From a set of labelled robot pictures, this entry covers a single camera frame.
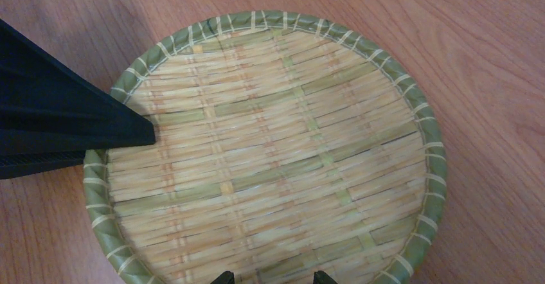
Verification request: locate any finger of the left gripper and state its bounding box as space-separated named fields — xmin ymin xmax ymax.
xmin=1 ymin=22 xmax=156 ymax=179

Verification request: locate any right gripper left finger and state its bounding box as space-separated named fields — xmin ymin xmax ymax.
xmin=211 ymin=271 xmax=235 ymax=284

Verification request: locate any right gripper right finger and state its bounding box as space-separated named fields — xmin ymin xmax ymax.
xmin=313 ymin=271 xmax=337 ymax=284

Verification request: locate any woven bamboo tray green rim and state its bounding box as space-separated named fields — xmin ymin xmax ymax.
xmin=83 ymin=11 xmax=447 ymax=283

